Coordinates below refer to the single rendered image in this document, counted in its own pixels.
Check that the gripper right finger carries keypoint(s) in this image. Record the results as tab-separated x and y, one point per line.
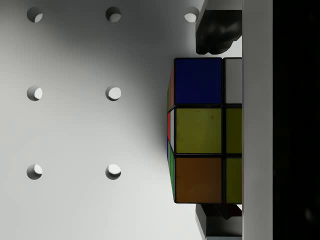
225	225

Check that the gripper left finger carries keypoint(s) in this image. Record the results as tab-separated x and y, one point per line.
217	30

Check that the puzzle cube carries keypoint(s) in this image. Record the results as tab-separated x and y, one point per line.
198	130

